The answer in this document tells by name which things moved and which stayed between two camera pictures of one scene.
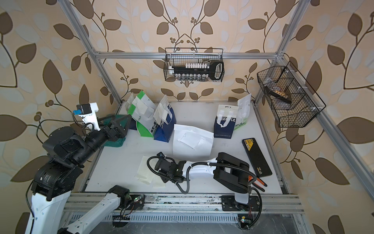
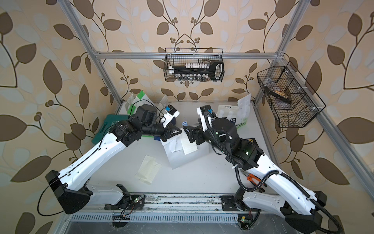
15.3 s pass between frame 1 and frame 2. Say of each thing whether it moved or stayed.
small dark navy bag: moved
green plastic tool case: stayed
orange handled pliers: stayed
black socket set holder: stayed
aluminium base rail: stayed
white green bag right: stayed
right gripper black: moved
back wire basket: stayed
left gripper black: moved
